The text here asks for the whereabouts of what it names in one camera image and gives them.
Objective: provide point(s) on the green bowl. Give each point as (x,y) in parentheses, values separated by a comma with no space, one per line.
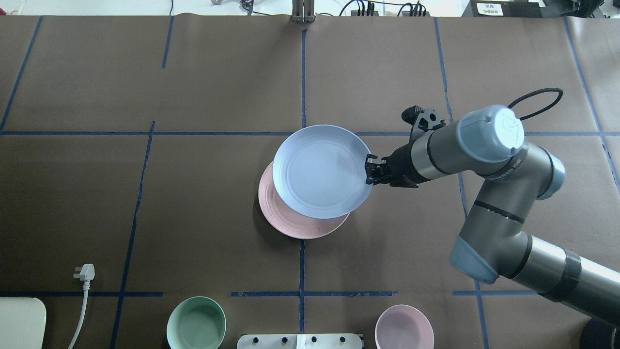
(196,323)

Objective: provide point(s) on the aluminium frame post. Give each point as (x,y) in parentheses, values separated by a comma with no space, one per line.
(303,11)

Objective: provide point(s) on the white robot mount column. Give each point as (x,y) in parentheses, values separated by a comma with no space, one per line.
(302,341)

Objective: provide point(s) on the pink plate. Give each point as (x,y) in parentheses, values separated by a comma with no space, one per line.
(286,220)

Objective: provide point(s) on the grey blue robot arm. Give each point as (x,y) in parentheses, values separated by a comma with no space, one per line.
(491,244)

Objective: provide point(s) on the blue plate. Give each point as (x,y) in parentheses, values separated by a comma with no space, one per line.
(319,171)

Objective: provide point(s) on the white power plug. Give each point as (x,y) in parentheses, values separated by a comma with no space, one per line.
(85,274)

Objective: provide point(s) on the pink bowl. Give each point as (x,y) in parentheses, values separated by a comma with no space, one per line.
(403,327)

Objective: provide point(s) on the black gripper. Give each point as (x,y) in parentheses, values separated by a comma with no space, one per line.
(400,167)

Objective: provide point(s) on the cream toaster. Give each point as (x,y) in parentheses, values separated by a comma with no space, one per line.
(22,323)

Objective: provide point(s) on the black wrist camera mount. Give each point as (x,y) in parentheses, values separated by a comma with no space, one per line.
(422,121)

